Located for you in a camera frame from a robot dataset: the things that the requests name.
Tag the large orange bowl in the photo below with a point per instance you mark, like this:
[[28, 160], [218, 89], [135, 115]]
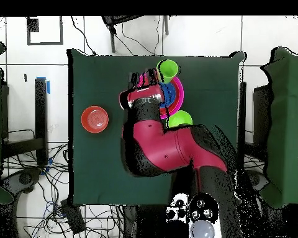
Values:
[[177, 99]]

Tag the black metal stand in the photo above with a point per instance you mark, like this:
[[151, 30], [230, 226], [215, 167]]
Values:
[[41, 111], [262, 111]]

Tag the black power brick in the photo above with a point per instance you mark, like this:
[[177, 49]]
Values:
[[73, 218]]

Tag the small orange bowl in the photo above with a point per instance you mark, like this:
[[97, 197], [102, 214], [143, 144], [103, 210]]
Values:
[[94, 119]]

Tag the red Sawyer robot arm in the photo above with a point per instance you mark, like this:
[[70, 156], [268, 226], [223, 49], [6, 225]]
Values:
[[164, 146]]

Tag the black camera tripod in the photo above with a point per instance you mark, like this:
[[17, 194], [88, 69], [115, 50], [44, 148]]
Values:
[[112, 37]]

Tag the blue tape strip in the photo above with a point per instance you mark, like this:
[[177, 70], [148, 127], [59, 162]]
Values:
[[48, 88]]

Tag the dark green tablecloth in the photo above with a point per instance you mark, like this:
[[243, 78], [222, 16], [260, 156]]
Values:
[[101, 81]]

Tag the small dark blue bowl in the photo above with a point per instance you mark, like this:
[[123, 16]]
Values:
[[170, 94]]

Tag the small green bowl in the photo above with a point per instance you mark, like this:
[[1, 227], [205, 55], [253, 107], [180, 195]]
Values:
[[181, 119]]

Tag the green cup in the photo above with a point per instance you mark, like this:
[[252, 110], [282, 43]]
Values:
[[167, 69]]

